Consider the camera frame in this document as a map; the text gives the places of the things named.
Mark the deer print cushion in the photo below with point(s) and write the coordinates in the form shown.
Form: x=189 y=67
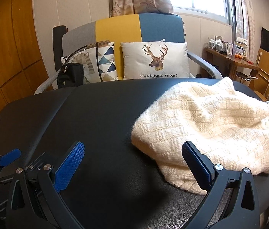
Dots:
x=155 y=60

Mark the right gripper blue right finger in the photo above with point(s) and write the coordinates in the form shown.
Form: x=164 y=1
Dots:
x=242 y=207

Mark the geometric triangle print cushion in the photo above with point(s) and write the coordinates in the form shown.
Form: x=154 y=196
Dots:
x=97 y=60

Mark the beige patterned right curtain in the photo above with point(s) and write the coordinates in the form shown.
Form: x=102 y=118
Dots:
x=246 y=25

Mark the black rolled mat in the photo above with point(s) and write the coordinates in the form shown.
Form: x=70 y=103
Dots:
x=57 y=35

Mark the oranges on table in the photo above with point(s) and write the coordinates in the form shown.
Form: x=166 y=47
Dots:
x=238 y=56

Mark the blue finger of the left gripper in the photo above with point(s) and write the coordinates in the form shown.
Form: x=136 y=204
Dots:
x=10 y=157

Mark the wooden folding chair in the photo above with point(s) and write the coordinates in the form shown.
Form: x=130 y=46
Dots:
x=260 y=85

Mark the black handbag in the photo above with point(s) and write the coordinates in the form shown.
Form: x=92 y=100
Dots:
x=71 y=75

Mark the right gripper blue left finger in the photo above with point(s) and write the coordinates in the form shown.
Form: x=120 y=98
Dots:
x=63 y=170

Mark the cream knitted sweater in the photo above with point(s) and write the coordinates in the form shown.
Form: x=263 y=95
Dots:
x=231 y=128

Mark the wooden side table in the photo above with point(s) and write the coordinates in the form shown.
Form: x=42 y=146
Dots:
x=228 y=65

